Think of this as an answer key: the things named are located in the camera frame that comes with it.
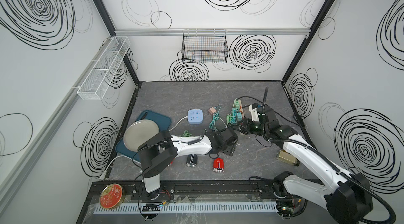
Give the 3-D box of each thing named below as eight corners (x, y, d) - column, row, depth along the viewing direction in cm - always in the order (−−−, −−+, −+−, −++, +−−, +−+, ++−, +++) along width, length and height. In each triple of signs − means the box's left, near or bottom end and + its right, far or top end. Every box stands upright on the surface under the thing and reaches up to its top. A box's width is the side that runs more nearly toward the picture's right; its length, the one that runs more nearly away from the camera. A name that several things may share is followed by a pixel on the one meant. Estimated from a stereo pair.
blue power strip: (187, 124, 98) (186, 122, 96) (188, 111, 105) (187, 109, 103) (202, 124, 98) (202, 122, 96) (202, 111, 105) (202, 109, 103)
